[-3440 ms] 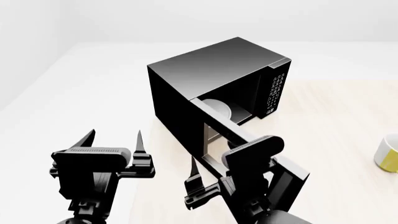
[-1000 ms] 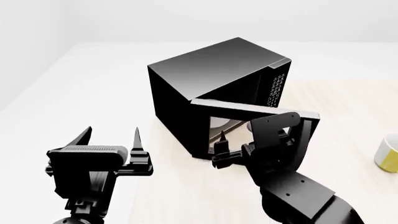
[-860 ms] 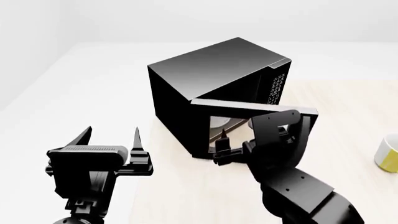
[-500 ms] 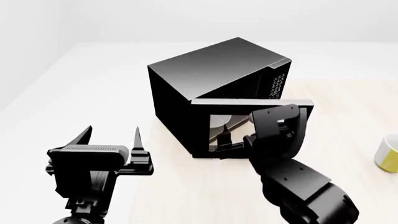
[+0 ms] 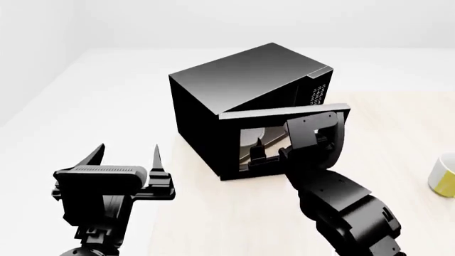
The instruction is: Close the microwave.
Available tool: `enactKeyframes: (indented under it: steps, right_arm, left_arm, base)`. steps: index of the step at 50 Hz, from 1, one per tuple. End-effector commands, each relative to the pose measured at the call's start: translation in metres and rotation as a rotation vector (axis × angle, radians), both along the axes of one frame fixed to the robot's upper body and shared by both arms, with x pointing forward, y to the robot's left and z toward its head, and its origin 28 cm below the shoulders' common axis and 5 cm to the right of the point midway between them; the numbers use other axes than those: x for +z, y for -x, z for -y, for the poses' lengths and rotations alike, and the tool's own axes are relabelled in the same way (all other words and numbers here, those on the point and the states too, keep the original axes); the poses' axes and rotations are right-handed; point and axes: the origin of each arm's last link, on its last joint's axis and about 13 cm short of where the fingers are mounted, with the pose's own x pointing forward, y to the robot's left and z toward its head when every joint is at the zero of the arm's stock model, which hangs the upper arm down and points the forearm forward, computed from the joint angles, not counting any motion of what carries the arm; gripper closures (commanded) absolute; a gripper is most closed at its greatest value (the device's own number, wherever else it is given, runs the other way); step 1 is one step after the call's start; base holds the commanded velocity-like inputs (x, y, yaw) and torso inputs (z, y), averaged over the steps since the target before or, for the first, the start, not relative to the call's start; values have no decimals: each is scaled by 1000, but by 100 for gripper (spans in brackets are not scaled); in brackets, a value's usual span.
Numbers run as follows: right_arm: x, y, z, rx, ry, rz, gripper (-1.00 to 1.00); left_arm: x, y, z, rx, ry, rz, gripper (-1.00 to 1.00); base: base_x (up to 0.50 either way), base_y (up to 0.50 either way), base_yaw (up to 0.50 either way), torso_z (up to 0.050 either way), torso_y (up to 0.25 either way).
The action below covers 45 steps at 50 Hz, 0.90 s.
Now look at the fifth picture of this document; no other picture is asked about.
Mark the black microwave oven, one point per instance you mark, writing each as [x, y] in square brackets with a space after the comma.
[199, 106]

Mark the glass turntable plate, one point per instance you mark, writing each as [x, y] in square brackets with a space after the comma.
[253, 136]

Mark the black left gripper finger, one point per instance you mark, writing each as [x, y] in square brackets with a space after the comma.
[95, 158]
[156, 161]

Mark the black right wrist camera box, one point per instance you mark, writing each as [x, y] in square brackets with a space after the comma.
[302, 130]

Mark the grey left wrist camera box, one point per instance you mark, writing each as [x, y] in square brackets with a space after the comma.
[103, 177]

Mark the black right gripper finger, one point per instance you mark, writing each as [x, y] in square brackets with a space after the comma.
[257, 153]

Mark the white and yellow mug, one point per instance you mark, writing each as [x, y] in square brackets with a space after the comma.
[444, 184]

